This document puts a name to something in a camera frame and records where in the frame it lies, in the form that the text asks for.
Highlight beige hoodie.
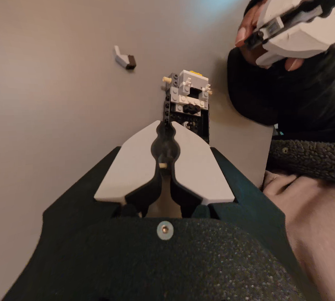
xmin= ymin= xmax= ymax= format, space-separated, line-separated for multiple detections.
xmin=262 ymin=170 xmax=335 ymax=301

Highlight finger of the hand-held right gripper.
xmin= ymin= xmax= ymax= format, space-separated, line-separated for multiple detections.
xmin=255 ymin=13 xmax=335 ymax=67
xmin=258 ymin=0 xmax=335 ymax=29

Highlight small light grey brick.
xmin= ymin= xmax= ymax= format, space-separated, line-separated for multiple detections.
xmin=114 ymin=45 xmax=129 ymax=68

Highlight dark fleece jacket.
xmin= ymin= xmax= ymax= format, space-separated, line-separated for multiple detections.
xmin=267 ymin=139 xmax=335 ymax=182

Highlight person's right hand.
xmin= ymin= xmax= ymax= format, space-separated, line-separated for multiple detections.
xmin=235 ymin=0 xmax=304 ymax=72

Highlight small grey bracket piece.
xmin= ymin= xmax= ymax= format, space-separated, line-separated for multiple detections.
xmin=262 ymin=17 xmax=285 ymax=38

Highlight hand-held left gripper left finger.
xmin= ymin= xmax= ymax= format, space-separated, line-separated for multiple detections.
xmin=94 ymin=121 xmax=161 ymax=217

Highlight grey desk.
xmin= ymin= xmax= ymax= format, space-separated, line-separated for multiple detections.
xmin=0 ymin=0 xmax=278 ymax=299

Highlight toy brick car chassis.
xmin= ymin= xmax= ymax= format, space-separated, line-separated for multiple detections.
xmin=152 ymin=70 xmax=212 ymax=169

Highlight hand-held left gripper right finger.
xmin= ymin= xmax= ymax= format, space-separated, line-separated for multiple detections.
xmin=170 ymin=121 xmax=235 ymax=218

